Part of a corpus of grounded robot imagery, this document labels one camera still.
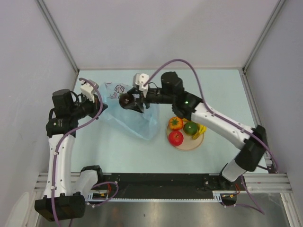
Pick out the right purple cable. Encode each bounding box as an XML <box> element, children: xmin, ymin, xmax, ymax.
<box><xmin>143</xmin><ymin>58</ymin><xmax>280</xmax><ymax>215</ymax></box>

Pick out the aluminium frame rail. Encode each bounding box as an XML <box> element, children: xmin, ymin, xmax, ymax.
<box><xmin>34</xmin><ymin>173</ymin><xmax>293</xmax><ymax>193</ymax></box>

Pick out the orange red fake tomato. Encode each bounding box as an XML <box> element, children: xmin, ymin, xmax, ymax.
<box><xmin>168</xmin><ymin>117</ymin><xmax>183</xmax><ymax>131</ymax></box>

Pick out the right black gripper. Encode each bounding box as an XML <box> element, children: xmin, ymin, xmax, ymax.
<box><xmin>125</xmin><ymin>86</ymin><xmax>174</xmax><ymax>113</ymax></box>

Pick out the yellow fake banana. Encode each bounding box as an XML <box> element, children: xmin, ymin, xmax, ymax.
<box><xmin>182</xmin><ymin>118</ymin><xmax>207</xmax><ymax>140</ymax></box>

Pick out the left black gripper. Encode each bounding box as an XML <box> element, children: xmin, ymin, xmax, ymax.
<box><xmin>70</xmin><ymin>93</ymin><xmax>107</xmax><ymax>120</ymax></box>

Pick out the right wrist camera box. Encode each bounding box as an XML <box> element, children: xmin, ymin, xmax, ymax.
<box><xmin>133</xmin><ymin>73</ymin><xmax>149</xmax><ymax>91</ymax></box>

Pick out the cream ceramic plate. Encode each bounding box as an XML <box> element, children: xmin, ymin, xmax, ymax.
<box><xmin>166</xmin><ymin>125</ymin><xmax>205</xmax><ymax>151</ymax></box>

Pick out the dark purple fake fruit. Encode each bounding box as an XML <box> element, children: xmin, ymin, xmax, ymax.
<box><xmin>119</xmin><ymin>93</ymin><xmax>134</xmax><ymax>108</ymax></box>

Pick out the red fake apple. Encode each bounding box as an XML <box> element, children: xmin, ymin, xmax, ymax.
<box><xmin>168</xmin><ymin>131</ymin><xmax>184</xmax><ymax>147</ymax></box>

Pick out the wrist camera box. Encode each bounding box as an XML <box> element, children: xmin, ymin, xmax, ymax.
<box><xmin>133</xmin><ymin>73</ymin><xmax>149</xmax><ymax>91</ymax></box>
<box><xmin>80</xmin><ymin>80</ymin><xmax>96</xmax><ymax>102</ymax></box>

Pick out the dark green fake fruit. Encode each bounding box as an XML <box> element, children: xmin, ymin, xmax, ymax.
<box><xmin>183</xmin><ymin>122</ymin><xmax>198</xmax><ymax>136</ymax></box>

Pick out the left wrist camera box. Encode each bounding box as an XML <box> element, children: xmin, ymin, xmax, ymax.
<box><xmin>80</xmin><ymin>80</ymin><xmax>96</xmax><ymax>102</ymax></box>

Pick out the white slotted cable duct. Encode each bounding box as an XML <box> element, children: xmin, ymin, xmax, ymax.
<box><xmin>86</xmin><ymin>190</ymin><xmax>224</xmax><ymax>203</ymax></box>

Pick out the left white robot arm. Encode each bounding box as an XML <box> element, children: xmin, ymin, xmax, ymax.
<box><xmin>35</xmin><ymin>89</ymin><xmax>107</xmax><ymax>225</ymax></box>

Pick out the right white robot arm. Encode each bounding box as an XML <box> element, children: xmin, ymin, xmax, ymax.
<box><xmin>119</xmin><ymin>72</ymin><xmax>268</xmax><ymax>190</ymax></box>

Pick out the light blue printed plastic bag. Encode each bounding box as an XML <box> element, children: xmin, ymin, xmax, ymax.
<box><xmin>98</xmin><ymin>82</ymin><xmax>160</xmax><ymax>140</ymax></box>

